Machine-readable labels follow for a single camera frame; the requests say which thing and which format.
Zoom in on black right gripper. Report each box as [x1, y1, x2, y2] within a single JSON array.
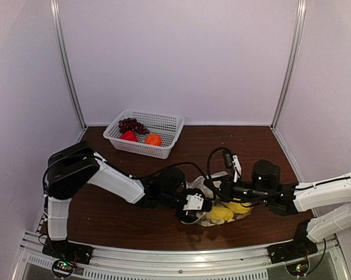
[[204, 174, 271, 205]]

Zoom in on orange fake food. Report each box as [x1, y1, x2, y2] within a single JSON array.
[[145, 134, 162, 146]]

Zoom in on clear zip top bag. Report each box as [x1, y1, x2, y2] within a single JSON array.
[[181, 176, 252, 227]]

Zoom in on yellow fake banana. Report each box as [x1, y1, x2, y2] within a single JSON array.
[[206, 206, 234, 225]]

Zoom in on red fake food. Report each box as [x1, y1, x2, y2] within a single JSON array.
[[120, 130, 138, 142]]

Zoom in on purple fake grapes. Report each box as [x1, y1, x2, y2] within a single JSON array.
[[118, 118, 149, 135]]

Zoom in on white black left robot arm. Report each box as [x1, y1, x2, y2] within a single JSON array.
[[43, 142, 204, 259]]

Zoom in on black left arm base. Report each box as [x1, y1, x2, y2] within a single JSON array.
[[42, 238, 93, 265]]

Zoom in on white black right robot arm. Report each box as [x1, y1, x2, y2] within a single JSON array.
[[204, 160, 351, 258]]

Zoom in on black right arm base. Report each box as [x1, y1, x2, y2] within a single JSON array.
[[267, 240, 318, 264]]

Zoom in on yellow fake lemon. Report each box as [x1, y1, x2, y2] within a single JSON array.
[[223, 202, 252, 215]]

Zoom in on white plastic perforated basket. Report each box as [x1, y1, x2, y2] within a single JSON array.
[[103, 110, 185, 159]]

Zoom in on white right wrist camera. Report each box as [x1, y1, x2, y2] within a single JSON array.
[[223, 150, 242, 183]]

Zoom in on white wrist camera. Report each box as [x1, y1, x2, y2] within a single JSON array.
[[182, 189, 213, 212], [223, 150, 242, 183]]

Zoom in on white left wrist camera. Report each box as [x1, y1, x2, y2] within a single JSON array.
[[182, 189, 213, 212]]

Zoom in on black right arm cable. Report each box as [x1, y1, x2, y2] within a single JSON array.
[[206, 147, 296, 208]]

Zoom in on aluminium front rail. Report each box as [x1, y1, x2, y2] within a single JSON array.
[[10, 231, 351, 279]]

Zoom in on right aluminium corner post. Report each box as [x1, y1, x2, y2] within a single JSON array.
[[271, 0, 307, 131]]

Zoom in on aluminium corner post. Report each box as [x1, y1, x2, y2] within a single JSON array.
[[271, 0, 307, 131], [50, 0, 87, 130]]

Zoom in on left aluminium corner post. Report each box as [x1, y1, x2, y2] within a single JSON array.
[[50, 0, 87, 130]]

